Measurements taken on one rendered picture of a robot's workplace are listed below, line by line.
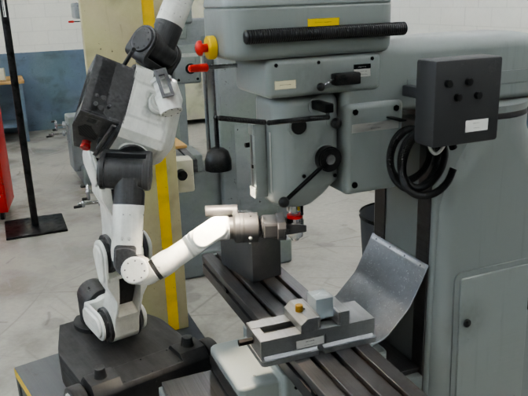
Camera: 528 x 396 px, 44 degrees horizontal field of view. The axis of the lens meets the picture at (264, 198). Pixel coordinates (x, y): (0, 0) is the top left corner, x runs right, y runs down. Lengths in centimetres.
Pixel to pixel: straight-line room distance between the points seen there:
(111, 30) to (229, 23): 182
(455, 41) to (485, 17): 564
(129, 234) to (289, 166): 50
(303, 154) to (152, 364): 112
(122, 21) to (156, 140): 154
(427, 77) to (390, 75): 24
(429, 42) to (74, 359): 174
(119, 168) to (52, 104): 889
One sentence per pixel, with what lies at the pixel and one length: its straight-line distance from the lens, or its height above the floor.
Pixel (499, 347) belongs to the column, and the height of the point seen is 78.
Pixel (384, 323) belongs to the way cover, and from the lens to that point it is 206.
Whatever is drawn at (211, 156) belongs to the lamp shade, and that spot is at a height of 148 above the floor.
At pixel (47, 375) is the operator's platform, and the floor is 40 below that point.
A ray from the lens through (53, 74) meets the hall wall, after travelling 1071.
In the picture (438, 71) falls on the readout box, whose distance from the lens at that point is 160.
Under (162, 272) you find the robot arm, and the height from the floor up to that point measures 114.
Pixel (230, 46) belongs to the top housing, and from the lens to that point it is 163.
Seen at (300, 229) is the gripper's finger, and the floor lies 123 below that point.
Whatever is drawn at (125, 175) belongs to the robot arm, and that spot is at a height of 141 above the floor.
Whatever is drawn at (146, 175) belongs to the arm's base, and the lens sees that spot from 187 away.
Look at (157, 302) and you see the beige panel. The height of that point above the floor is 23.
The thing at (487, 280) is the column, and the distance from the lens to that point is 212.
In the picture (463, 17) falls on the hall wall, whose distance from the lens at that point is 787.
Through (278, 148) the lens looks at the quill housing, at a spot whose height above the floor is 149.
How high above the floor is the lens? 188
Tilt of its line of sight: 17 degrees down
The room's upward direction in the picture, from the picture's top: 2 degrees counter-clockwise
